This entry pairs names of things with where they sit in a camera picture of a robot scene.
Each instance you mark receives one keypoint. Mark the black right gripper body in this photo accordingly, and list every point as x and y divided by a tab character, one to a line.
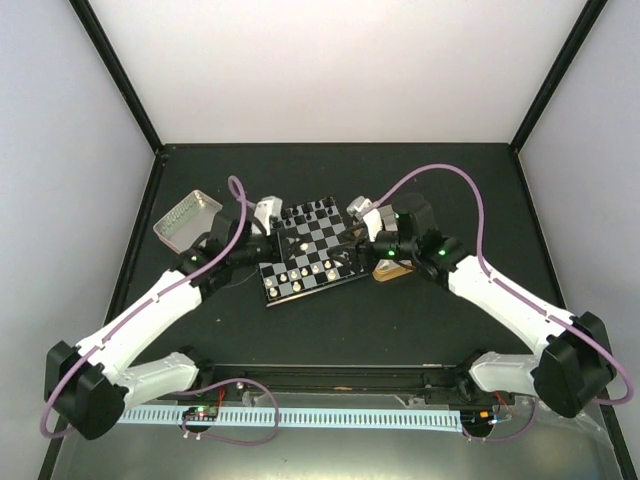
402	247

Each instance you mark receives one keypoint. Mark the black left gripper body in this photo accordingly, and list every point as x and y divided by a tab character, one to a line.
246	257

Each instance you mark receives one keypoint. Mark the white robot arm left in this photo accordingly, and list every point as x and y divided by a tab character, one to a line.
92	383

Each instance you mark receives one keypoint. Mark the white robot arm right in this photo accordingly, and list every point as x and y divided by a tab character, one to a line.
569	362

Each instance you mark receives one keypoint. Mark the black white chessboard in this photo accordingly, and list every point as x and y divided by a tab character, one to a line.
319	221

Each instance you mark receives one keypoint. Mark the gold metal tin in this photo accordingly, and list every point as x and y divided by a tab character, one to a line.
387	270

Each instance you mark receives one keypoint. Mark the pink metal tin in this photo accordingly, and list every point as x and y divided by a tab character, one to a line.
186	221

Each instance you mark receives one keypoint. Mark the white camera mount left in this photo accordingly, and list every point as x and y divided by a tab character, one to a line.
265	210

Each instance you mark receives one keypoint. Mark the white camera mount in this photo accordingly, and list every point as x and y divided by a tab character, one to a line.
363	209
265	210

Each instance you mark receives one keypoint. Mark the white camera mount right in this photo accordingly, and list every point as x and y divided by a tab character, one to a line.
363	209

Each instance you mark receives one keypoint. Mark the black front rail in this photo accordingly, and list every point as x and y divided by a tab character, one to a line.
447	383

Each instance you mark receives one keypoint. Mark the white slotted cable duct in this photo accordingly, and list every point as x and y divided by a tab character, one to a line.
266	417

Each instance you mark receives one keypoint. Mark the black frame post left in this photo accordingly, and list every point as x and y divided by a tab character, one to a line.
104	48

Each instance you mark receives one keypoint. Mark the black frame post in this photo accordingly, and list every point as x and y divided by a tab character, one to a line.
104	48
569	50

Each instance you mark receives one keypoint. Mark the black frame post right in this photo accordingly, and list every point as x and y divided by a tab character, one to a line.
569	50

